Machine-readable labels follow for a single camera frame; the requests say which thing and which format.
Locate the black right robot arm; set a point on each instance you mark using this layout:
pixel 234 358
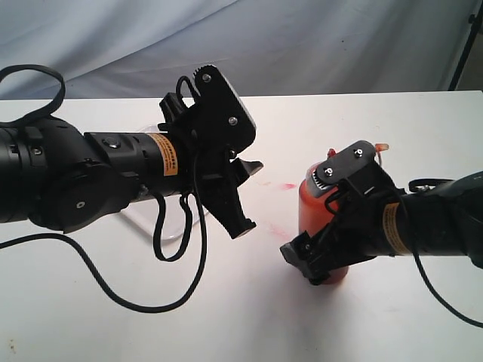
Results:
pixel 436 217

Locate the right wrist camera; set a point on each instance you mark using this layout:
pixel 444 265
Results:
pixel 350 169

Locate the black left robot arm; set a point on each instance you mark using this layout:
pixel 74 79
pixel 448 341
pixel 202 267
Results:
pixel 62 179

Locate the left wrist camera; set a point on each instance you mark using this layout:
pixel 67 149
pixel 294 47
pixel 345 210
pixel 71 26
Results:
pixel 222 117

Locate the white backdrop cloth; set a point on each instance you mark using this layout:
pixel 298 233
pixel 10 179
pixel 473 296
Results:
pixel 131 49

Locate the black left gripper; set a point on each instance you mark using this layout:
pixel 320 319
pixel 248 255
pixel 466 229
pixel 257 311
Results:
pixel 175 159

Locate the red sauce squeeze bottle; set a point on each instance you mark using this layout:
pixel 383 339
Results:
pixel 313 215

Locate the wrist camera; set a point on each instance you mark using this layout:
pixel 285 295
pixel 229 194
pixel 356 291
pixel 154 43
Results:
pixel 350 169
pixel 222 117

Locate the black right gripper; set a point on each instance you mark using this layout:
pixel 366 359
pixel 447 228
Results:
pixel 336 245

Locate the black light stand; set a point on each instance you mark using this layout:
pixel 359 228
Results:
pixel 475 22

